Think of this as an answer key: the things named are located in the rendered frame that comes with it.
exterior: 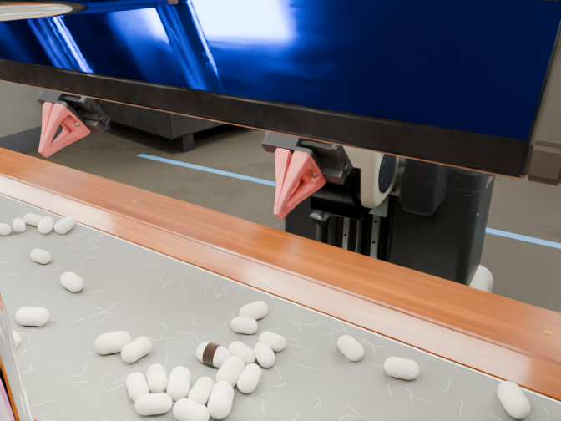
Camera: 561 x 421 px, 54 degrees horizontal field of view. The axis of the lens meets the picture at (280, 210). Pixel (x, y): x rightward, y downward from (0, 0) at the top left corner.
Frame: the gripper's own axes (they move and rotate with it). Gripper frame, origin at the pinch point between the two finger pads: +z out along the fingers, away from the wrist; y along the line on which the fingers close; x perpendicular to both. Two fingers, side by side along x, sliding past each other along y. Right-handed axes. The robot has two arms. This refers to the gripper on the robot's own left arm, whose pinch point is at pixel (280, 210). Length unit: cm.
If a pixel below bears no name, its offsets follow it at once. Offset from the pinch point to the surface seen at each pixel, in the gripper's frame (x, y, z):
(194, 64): -33.4, 11.4, 4.6
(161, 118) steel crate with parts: 169, -213, -98
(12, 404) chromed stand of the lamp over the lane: -29.8, 8.3, 25.3
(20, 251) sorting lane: -0.1, -37.4, 16.5
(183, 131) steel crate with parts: 182, -204, -99
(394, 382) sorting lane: 3.3, 18.8, 13.4
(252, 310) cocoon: 2.0, 1.1, 12.0
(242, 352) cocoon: -2.4, 4.7, 16.9
